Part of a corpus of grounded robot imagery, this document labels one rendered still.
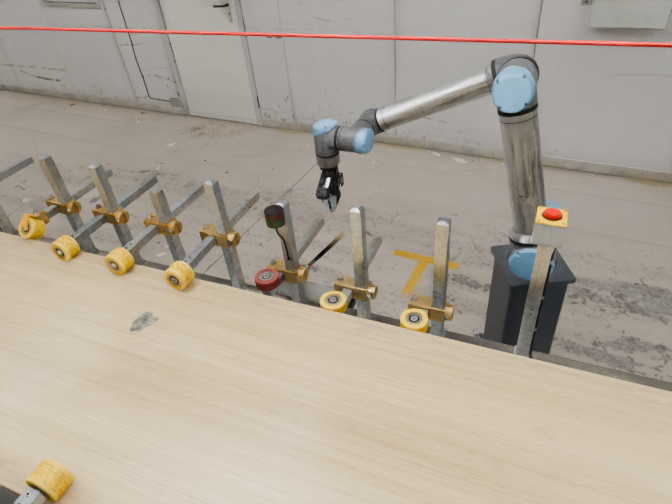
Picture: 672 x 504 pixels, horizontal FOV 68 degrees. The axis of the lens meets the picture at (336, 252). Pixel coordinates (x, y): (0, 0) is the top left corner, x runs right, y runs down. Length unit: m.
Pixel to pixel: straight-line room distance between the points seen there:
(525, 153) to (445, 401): 0.80
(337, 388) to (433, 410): 0.24
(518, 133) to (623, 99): 2.32
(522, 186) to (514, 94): 0.30
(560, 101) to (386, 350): 2.87
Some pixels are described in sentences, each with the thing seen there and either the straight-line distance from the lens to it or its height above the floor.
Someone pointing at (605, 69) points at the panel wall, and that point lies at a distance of 3.84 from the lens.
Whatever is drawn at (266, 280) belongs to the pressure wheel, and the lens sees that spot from 1.60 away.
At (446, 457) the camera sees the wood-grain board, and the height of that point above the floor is 0.90.
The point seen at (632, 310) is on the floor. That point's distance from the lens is 2.99.
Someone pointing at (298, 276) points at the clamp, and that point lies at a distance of 1.67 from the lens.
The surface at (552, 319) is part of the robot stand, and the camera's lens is 2.26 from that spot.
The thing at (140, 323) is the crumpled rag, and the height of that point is 0.91.
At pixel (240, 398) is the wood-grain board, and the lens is 1.32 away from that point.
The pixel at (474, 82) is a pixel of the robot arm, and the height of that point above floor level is 1.34.
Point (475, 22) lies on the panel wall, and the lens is 3.86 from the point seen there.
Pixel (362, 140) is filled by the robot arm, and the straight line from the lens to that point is 1.78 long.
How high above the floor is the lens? 1.93
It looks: 38 degrees down
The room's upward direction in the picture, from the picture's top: 6 degrees counter-clockwise
